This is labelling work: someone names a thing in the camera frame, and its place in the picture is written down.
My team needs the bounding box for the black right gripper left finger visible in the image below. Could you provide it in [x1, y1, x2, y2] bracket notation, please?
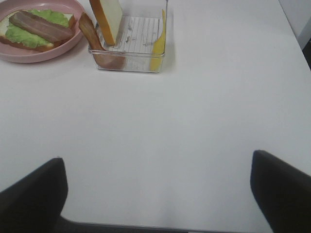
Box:
[0, 158, 68, 233]

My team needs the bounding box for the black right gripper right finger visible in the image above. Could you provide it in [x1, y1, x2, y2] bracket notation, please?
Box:
[250, 150, 311, 233]

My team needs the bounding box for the bacon strip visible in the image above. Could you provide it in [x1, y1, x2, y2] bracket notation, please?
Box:
[9, 10, 74, 43]
[79, 13, 125, 70]

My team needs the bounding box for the green lettuce leaf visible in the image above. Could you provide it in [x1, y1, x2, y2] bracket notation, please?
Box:
[5, 9, 70, 49]

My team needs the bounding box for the bread slice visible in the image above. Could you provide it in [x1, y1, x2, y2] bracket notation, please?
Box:
[0, 12, 76, 52]
[89, 0, 122, 46]

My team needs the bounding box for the pink round plate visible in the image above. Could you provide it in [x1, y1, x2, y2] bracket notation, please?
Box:
[0, 0, 85, 63]

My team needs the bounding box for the clear right plastic tray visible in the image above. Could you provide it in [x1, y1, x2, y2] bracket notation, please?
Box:
[88, 0, 169, 73]

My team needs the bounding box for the yellow cheese slice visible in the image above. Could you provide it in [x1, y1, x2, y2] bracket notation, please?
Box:
[150, 9, 166, 72]

